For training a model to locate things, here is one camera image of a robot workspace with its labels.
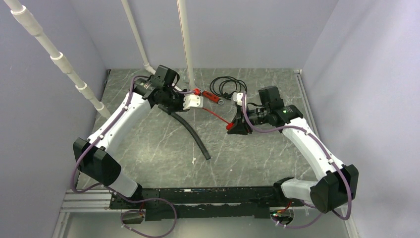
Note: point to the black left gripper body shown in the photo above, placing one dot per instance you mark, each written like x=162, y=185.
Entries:
x=176, y=101

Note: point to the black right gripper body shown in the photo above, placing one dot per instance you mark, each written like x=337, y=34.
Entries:
x=240, y=114

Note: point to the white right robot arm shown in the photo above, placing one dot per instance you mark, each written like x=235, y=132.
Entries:
x=336, y=183

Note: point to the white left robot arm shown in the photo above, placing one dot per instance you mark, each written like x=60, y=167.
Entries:
x=95, y=155

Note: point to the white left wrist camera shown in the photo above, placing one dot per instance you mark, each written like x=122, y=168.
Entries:
x=192, y=99

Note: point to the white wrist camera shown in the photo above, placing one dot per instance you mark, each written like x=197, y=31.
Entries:
x=237, y=98
x=192, y=99

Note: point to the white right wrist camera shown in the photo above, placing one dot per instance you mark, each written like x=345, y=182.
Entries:
x=237, y=98

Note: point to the red handled adjustable wrench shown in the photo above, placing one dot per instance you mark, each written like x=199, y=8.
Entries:
x=212, y=97

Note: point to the black mounting rail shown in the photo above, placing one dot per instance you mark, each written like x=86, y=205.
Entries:
x=208, y=202

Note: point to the aluminium frame rail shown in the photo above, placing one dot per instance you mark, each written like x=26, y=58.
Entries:
x=88, y=215

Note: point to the white pvc pipe frame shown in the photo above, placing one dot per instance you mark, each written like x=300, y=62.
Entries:
x=23, y=15

